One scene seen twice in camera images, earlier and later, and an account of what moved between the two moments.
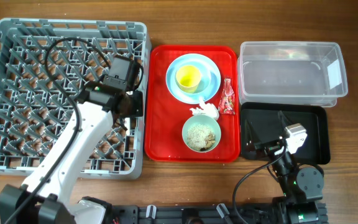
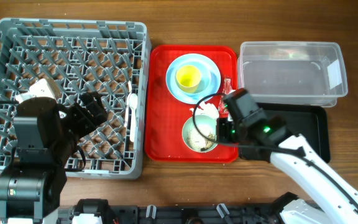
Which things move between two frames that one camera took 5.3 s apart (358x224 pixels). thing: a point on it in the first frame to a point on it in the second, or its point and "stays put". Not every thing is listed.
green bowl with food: x=201 y=133 stays put
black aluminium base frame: x=133 y=214 stays put
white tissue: x=206 y=109 stays put
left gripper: x=138 y=109 to x=95 y=107
